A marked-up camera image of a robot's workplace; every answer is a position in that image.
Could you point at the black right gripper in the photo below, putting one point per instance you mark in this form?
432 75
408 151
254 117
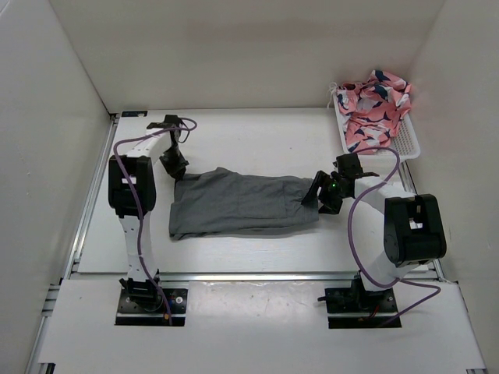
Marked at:
323 180

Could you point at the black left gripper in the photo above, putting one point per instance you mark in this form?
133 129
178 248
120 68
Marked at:
178 168

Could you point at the grey shorts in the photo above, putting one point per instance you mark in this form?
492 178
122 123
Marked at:
221 202

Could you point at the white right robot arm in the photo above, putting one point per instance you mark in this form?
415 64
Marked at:
413 233

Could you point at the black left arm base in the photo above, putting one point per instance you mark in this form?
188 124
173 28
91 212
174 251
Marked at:
150 310

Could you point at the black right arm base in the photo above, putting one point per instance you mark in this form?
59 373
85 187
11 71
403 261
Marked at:
354 308

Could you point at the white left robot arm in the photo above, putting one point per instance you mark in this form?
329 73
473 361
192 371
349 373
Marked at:
132 194

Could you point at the pink patterned shorts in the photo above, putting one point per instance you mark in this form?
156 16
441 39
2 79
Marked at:
370 113

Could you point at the black label sticker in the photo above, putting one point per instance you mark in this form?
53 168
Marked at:
134 114

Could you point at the white plastic basket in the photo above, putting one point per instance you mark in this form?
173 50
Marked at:
405 143

